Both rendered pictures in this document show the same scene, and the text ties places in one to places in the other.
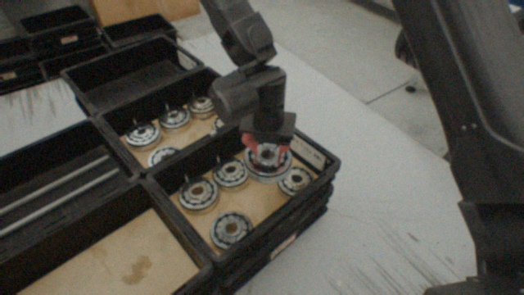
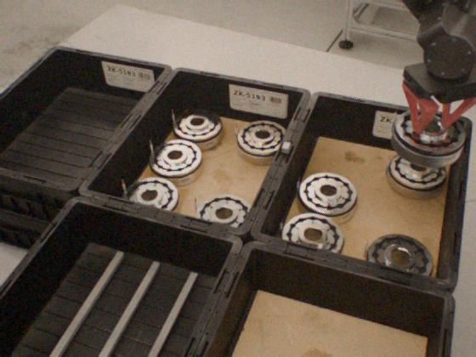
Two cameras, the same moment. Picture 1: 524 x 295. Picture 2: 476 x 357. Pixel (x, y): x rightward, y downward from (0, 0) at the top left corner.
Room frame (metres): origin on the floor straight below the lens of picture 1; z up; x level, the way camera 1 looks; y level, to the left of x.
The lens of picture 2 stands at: (0.01, 0.53, 1.56)
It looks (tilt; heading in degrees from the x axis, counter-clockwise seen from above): 44 degrees down; 334
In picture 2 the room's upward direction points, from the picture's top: 3 degrees counter-clockwise
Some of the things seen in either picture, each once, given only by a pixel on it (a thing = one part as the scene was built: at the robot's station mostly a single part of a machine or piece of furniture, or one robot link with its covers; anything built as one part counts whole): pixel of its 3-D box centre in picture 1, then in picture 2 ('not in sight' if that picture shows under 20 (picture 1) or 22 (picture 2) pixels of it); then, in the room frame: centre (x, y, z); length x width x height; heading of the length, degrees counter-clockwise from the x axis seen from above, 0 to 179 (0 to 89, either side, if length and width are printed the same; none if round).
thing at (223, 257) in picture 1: (246, 171); (371, 177); (0.50, 0.04, 0.92); 0.40 x 0.30 x 0.02; 132
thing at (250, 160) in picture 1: (268, 156); (429, 130); (0.45, -0.01, 1.03); 0.10 x 0.10 x 0.01
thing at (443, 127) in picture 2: (268, 155); (430, 127); (0.45, -0.01, 1.04); 0.05 x 0.05 x 0.01
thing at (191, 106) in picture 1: (201, 102); (197, 124); (0.85, 0.20, 0.86); 0.10 x 0.10 x 0.01
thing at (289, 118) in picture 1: (268, 113); (451, 60); (0.45, -0.01, 1.15); 0.10 x 0.07 x 0.07; 80
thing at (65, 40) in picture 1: (71, 51); not in sight; (2.02, 1.34, 0.37); 0.42 x 0.34 x 0.46; 124
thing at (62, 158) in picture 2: (138, 83); (70, 132); (0.95, 0.44, 0.87); 0.40 x 0.30 x 0.11; 132
